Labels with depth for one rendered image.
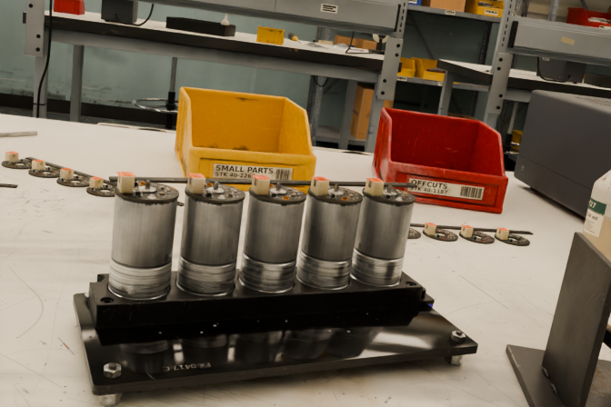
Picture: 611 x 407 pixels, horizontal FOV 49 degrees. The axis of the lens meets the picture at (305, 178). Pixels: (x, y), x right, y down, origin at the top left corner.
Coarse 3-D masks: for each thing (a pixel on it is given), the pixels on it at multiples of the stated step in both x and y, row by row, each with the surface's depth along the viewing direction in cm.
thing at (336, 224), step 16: (336, 192) 30; (320, 208) 29; (336, 208) 29; (352, 208) 29; (304, 224) 30; (320, 224) 29; (336, 224) 29; (352, 224) 29; (304, 240) 30; (320, 240) 29; (336, 240) 29; (352, 240) 30; (304, 256) 30; (320, 256) 29; (336, 256) 29; (352, 256) 31; (304, 272) 30; (320, 272) 30; (336, 272) 30; (320, 288) 30; (336, 288) 30
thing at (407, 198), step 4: (364, 188) 31; (384, 188) 32; (392, 188) 32; (364, 192) 31; (396, 192) 32; (400, 192) 32; (404, 192) 32; (368, 196) 30; (372, 196) 30; (376, 196) 30; (380, 196) 30; (384, 196) 30; (388, 196) 30; (392, 196) 31; (396, 196) 31; (400, 196) 31; (404, 196) 31; (408, 196) 31; (412, 196) 31; (376, 200) 30; (380, 200) 30; (384, 200) 30; (388, 200) 30; (392, 200) 30; (396, 200) 30; (404, 200) 30; (408, 200) 30; (412, 200) 31
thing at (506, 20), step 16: (512, 0) 254; (512, 16) 256; (592, 32) 260; (608, 32) 261; (496, 48) 259; (512, 48) 259; (448, 64) 309; (464, 64) 313; (592, 64) 264; (608, 64) 264; (448, 80) 323; (464, 80) 325; (480, 80) 268; (512, 80) 261; (528, 80) 262; (544, 80) 269; (448, 96) 325; (512, 96) 267; (528, 96) 268; (608, 96) 267
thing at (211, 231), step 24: (216, 192) 27; (192, 216) 27; (216, 216) 27; (240, 216) 27; (192, 240) 27; (216, 240) 27; (192, 264) 27; (216, 264) 27; (192, 288) 27; (216, 288) 27
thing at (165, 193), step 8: (136, 184) 27; (152, 184) 27; (160, 184) 27; (136, 192) 25; (160, 192) 26; (168, 192) 26; (176, 192) 27; (136, 200) 25; (144, 200) 25; (152, 200) 25; (160, 200) 25; (168, 200) 26
